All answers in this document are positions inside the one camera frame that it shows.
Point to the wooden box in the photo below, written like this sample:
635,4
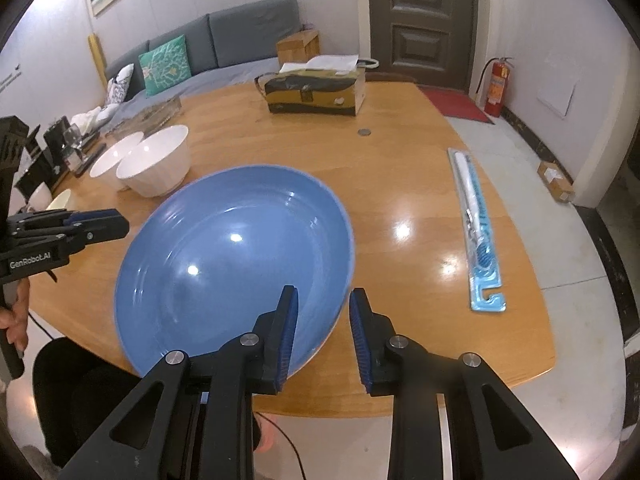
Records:
297,47

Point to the white cloth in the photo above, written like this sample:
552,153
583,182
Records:
90,117

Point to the dark brown door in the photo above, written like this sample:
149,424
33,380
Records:
425,25

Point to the red fire extinguisher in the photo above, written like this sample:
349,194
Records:
497,90

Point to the cardboard box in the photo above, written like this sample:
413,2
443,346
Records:
555,180

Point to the red door mat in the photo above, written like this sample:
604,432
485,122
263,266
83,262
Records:
455,102

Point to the small cream dish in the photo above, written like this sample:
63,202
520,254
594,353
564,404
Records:
59,200

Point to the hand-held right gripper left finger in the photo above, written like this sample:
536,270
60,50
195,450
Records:
286,332

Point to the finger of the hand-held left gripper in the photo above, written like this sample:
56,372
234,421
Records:
82,217
110,225

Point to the teal patterned cushion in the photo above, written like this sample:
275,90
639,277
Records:
165,65

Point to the yellow wooden board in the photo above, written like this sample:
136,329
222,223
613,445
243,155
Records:
96,60

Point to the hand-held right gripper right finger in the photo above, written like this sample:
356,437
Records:
359,340

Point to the blue toothbrush pack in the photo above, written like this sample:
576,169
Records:
475,220

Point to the white black patterned cushion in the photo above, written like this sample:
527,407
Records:
120,85

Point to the yellow black tissue box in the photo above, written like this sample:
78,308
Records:
310,92

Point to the large white bowl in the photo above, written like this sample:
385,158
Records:
111,161
155,165

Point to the grey sofa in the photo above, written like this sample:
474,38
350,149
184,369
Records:
240,35

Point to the clear wine glass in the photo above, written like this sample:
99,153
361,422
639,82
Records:
71,137

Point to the round white-rimmed metal stand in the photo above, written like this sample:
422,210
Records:
369,63

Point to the dark wooden tray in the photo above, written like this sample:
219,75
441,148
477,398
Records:
90,160

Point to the white paper sheet on wall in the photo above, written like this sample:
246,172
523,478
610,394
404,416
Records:
557,85

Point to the small white bowl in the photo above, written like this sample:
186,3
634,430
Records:
40,195

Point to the person's left hand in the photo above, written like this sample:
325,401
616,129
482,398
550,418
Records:
12,327

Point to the blue plate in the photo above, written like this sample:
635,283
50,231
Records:
225,240

